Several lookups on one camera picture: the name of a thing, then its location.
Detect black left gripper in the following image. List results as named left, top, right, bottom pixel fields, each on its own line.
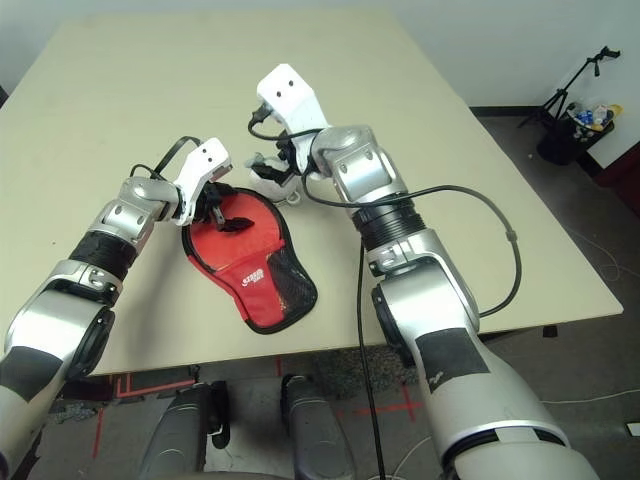
left=195, top=182, right=254, bottom=234

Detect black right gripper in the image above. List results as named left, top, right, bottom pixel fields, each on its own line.
left=254, top=137, right=300, bottom=182

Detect red black paddle case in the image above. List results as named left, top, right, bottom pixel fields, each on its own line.
left=180, top=185, right=320, bottom=336

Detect grey left robot leg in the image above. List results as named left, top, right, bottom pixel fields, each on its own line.
left=139, top=380, right=231, bottom=480

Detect grey robot leg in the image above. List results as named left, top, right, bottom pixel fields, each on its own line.
left=280, top=374, right=351, bottom=480
left=139, top=380, right=231, bottom=480

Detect grey right robot leg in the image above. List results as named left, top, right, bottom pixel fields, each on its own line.
left=280, top=374, right=351, bottom=480

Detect black trash bin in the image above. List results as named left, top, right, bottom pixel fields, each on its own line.
left=537, top=102, right=626, bottom=166

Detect black tripod stand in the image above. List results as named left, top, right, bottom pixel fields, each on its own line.
left=518, top=45, right=623, bottom=129

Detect plastic bottles rubbish heap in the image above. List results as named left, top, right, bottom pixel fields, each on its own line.
left=569, top=102, right=625, bottom=134

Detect dark maroon cabinet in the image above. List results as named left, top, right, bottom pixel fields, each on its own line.
left=589, top=129, right=640, bottom=217

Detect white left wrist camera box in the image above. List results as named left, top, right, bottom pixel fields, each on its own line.
left=172, top=138, right=235, bottom=226

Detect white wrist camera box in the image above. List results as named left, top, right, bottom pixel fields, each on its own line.
left=256, top=63, right=329, bottom=176
left=172, top=138, right=235, bottom=226

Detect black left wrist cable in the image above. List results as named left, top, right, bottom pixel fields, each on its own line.
left=129, top=135, right=201, bottom=181

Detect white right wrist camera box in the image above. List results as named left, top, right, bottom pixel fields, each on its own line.
left=256, top=63, right=329, bottom=176

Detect long thin black cable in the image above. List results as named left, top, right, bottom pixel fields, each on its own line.
left=357, top=242, right=386, bottom=480

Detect black right arm loop cable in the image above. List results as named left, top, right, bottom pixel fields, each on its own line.
left=247, top=107, right=523, bottom=317

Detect thin white floor cable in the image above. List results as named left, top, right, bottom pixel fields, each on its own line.
left=542, top=388, right=640, bottom=404

